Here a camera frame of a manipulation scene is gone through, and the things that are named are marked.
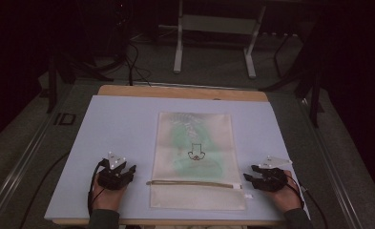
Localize white metal stand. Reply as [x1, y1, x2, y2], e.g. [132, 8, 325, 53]
[173, 0, 268, 80]

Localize black rectangular floor bracket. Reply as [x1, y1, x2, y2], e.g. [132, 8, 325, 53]
[52, 112, 77, 126]

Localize wooden table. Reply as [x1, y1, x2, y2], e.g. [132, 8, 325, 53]
[52, 84, 287, 227]

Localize black floor cables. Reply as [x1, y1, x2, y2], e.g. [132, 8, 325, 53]
[124, 39, 153, 88]

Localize thin black floor cable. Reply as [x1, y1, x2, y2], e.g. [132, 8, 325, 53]
[18, 151, 72, 229]

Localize translucent zipper bag with clothing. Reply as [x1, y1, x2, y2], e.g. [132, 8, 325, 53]
[146, 111, 248, 212]

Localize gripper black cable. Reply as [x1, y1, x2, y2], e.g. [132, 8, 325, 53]
[87, 158, 109, 218]
[284, 175, 330, 229]

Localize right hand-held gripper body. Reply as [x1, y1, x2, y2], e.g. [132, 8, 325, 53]
[257, 156, 293, 193]

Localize person's right hand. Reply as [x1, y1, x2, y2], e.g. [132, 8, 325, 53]
[264, 170, 303, 214]

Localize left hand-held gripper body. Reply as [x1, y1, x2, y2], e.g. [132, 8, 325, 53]
[97, 152, 129, 191]

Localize light blue table mat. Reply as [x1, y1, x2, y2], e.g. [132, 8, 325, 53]
[44, 94, 311, 222]

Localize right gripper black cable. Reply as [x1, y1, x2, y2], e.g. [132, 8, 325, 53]
[284, 175, 330, 229]

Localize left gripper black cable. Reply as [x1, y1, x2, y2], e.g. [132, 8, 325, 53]
[87, 158, 109, 218]

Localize person's left hand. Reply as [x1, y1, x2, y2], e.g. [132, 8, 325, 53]
[91, 173, 128, 213]

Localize black floor stand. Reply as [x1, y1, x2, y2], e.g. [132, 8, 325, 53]
[260, 31, 325, 129]
[45, 41, 127, 115]

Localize metal floor rail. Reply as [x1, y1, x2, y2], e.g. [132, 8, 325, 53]
[298, 96, 365, 229]
[0, 94, 69, 229]

